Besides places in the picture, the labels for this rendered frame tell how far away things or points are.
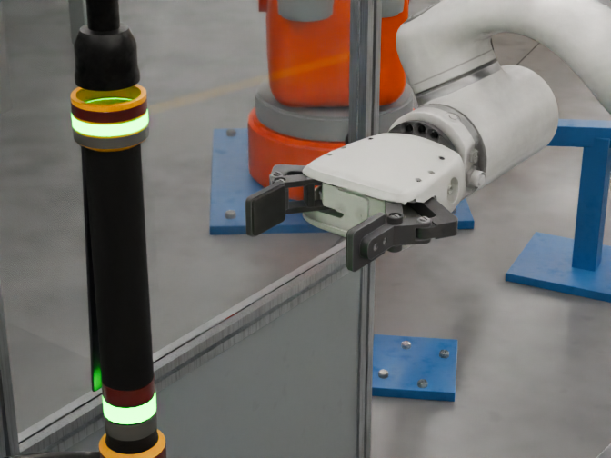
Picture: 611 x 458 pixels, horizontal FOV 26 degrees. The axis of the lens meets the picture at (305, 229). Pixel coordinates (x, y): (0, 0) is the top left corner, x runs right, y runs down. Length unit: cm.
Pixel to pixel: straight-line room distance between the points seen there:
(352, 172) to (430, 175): 6
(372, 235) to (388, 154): 11
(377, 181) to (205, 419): 124
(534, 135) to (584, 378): 284
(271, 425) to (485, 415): 148
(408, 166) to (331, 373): 146
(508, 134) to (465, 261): 346
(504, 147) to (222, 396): 118
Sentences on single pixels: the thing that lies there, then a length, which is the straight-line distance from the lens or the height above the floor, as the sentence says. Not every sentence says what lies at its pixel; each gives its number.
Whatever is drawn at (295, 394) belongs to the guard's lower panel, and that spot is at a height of 77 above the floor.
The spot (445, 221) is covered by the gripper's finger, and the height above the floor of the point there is 165.
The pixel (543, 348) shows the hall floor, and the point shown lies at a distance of 409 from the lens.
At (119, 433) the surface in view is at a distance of 86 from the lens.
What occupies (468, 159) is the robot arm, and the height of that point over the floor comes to 166.
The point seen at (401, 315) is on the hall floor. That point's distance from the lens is 421.
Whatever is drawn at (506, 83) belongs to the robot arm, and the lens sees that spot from 114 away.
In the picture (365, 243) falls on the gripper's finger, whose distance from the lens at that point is 93.
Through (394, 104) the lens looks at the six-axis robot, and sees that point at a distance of 488.
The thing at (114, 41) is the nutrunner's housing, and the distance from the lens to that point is 75.
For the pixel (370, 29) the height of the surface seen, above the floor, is 140.
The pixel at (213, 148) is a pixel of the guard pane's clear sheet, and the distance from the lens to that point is 201.
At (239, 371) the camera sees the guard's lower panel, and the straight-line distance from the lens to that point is 221.
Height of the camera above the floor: 207
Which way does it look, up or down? 26 degrees down
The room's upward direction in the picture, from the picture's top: straight up
